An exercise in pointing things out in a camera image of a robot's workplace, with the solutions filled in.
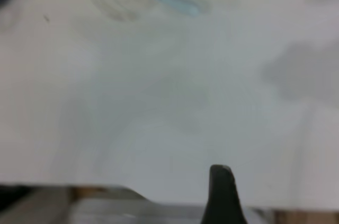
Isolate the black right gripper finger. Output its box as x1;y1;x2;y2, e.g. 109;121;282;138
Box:
200;164;247;224

